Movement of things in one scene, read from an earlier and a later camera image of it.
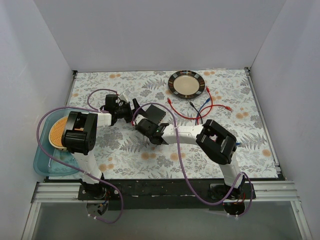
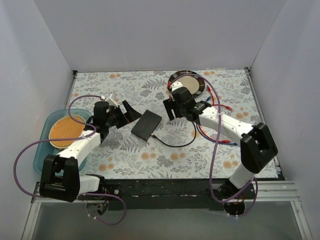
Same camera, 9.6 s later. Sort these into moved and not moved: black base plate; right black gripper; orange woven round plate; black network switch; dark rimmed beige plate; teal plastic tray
Moved: black network switch; right black gripper
Not moved: black base plate; orange woven round plate; dark rimmed beige plate; teal plastic tray
